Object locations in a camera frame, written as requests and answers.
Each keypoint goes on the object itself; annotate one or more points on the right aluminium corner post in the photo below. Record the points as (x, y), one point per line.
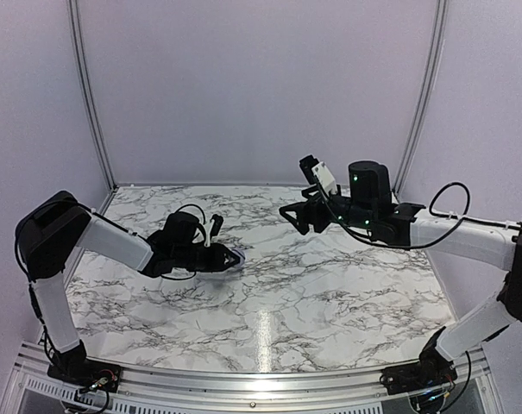
(429, 79)

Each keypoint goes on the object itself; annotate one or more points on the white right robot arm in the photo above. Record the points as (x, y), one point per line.
(464, 250)

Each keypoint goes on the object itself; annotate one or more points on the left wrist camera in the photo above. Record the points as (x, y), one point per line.
(211, 229)

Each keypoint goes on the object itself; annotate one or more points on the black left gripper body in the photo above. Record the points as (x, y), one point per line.
(185, 259)

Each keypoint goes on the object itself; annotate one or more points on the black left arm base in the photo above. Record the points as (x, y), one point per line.
(74, 367)

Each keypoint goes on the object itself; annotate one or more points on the left aluminium corner post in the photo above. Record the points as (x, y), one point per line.
(78, 44)

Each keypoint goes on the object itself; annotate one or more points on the aluminium corner post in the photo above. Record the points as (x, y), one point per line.
(78, 44)
(429, 79)

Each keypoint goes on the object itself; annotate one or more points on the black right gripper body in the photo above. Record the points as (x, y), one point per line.
(360, 214)

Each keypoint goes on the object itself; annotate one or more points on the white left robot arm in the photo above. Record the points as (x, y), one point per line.
(51, 234)

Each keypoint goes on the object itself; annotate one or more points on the aluminium front frame rail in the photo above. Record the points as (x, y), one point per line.
(163, 390)

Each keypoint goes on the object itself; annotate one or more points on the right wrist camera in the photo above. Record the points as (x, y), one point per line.
(317, 173)

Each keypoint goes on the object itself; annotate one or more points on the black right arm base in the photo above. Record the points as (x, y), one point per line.
(431, 369)

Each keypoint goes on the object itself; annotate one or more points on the lavender round charging case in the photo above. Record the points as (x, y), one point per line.
(241, 255)

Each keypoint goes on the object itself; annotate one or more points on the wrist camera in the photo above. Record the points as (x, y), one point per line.
(211, 229)
(317, 173)

